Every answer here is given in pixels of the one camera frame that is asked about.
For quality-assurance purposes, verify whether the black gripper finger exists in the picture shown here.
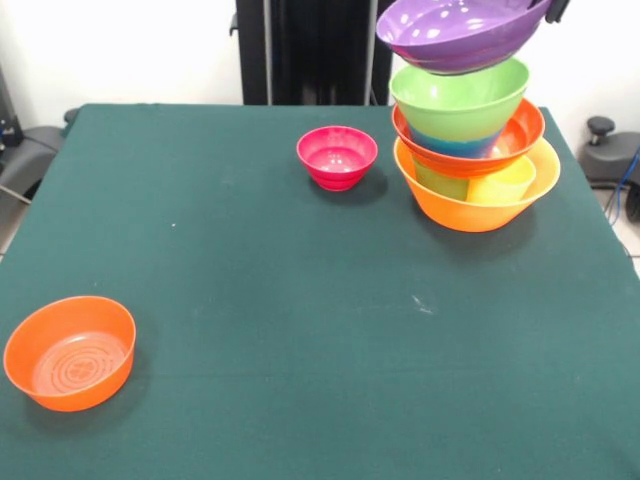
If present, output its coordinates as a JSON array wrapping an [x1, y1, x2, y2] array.
[[544, 0, 572, 25]]

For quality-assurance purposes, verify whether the purple bowl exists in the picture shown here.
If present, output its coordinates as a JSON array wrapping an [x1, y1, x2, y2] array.
[[375, 0, 554, 77]]

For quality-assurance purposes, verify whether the wide red bowl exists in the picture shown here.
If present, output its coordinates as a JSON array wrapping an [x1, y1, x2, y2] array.
[[391, 97, 546, 179]]

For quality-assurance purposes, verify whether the green bowl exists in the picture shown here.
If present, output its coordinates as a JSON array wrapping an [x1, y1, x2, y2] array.
[[389, 57, 531, 159]]

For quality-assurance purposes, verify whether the blue bowl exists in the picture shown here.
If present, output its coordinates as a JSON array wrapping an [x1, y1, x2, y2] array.
[[407, 124, 501, 159]]

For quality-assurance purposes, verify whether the yellow cup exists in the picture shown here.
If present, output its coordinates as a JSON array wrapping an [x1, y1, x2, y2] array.
[[467, 155, 537, 204]]

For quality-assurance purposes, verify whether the green cup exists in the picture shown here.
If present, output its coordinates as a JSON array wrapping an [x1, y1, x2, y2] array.
[[412, 159, 471, 201]]

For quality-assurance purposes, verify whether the large orange bowl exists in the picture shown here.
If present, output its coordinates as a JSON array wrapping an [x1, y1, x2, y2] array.
[[393, 134, 561, 234]]

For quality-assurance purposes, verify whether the pink bowl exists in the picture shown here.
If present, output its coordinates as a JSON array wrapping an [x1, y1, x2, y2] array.
[[296, 126, 379, 192]]

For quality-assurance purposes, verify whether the dark green table cloth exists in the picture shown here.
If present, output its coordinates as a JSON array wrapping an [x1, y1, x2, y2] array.
[[0, 102, 640, 480]]

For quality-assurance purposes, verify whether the small orange bowl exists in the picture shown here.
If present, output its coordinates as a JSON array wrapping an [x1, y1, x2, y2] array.
[[3, 295, 137, 413]]

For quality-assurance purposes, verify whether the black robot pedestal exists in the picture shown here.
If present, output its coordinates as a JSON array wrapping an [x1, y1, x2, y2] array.
[[229, 0, 396, 106]]

